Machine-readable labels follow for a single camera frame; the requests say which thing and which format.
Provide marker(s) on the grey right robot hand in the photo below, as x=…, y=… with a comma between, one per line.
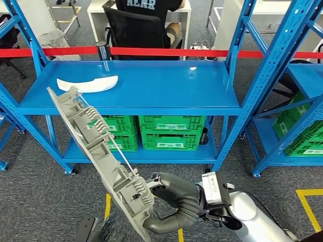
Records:
x=176, y=187

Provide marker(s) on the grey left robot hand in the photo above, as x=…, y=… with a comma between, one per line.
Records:
x=106, y=232

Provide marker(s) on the silver wheel hubcap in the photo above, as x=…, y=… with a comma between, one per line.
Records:
x=93, y=147

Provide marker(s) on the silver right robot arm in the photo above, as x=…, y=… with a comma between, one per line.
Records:
x=242, y=213

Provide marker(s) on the blue metal shelf rack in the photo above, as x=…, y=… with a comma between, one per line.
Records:
x=156, y=87
x=4, y=165
x=303, y=80

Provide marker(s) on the white curved plastic part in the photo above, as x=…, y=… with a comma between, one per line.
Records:
x=96, y=86

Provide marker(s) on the black cylinder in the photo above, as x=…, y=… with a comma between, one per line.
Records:
x=204, y=137

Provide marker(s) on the red barrier belt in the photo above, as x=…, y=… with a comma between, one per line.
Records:
x=151, y=52
x=63, y=51

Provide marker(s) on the white power strip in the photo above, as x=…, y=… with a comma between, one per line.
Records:
x=201, y=46

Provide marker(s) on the black mesh office chair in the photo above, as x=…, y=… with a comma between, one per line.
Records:
x=133, y=30

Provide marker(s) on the person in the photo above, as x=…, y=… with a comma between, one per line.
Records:
x=151, y=10
x=60, y=2

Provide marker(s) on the grey fabric bag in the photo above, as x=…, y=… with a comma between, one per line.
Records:
x=54, y=38

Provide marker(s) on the white table with metal legs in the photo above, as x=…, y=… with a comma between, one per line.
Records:
x=38, y=16

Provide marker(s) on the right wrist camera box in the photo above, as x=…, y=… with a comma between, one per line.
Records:
x=214, y=190

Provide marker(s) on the black-topped chrome barrier post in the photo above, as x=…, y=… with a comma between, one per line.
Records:
x=102, y=51

